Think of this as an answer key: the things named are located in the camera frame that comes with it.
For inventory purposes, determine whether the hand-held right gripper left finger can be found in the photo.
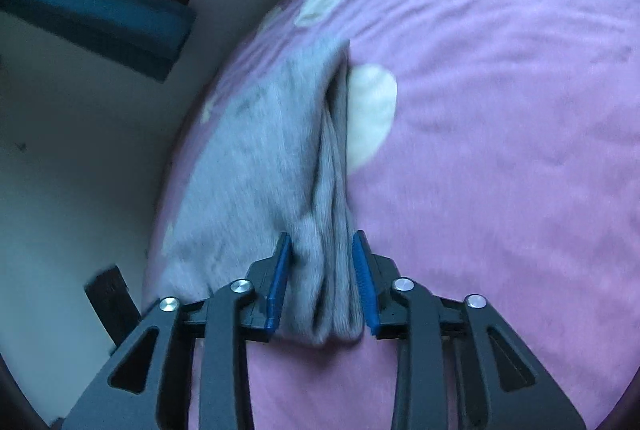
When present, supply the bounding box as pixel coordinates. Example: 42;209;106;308
60;232;293;430

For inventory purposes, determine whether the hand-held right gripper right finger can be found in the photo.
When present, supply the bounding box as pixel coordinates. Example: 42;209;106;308
351;231;587;430

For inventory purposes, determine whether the grey knit garment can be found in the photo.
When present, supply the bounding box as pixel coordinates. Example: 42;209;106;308
161;38;365;349

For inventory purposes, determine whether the pink bed sheet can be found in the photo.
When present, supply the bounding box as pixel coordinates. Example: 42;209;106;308
142;0;640;430

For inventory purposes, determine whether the blue curtain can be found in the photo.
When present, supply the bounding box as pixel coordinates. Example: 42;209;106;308
4;0;197;84

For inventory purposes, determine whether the dark wooden post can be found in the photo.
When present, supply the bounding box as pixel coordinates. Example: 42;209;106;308
84;264;144;355

